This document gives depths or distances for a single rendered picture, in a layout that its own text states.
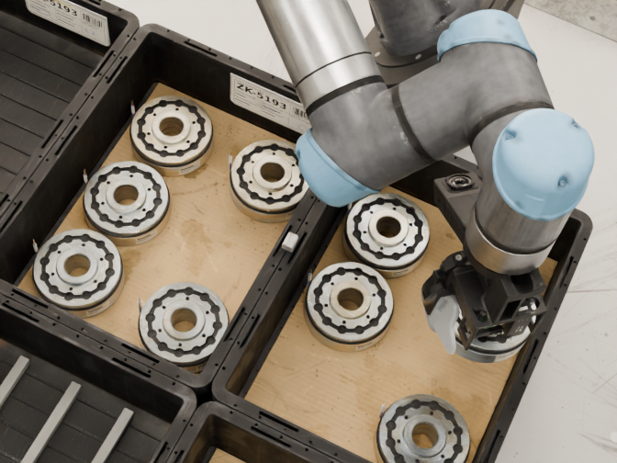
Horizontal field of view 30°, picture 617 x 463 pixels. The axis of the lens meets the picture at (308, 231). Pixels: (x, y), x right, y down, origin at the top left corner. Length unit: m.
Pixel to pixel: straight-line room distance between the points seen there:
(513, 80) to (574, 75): 0.83
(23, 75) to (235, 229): 0.36
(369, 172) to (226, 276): 0.43
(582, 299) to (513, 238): 0.65
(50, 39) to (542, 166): 0.87
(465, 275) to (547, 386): 0.48
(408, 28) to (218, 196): 0.32
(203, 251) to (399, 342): 0.26
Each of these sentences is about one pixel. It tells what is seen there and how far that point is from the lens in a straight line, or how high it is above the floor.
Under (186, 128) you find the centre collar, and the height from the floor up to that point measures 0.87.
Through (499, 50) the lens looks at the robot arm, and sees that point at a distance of 0.96.
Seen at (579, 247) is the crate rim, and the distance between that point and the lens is 1.35.
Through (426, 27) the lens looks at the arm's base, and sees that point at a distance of 1.48.
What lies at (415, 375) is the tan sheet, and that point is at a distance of 1.35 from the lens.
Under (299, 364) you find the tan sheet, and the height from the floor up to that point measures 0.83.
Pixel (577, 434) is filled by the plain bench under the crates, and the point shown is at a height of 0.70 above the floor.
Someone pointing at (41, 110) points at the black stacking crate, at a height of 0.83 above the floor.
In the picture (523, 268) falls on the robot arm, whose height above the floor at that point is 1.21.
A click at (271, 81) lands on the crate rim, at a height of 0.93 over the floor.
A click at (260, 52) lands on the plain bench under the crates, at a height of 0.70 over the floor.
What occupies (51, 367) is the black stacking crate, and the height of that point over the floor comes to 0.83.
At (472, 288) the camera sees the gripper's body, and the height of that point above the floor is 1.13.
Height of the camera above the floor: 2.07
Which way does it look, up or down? 61 degrees down
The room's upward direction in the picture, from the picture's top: 8 degrees clockwise
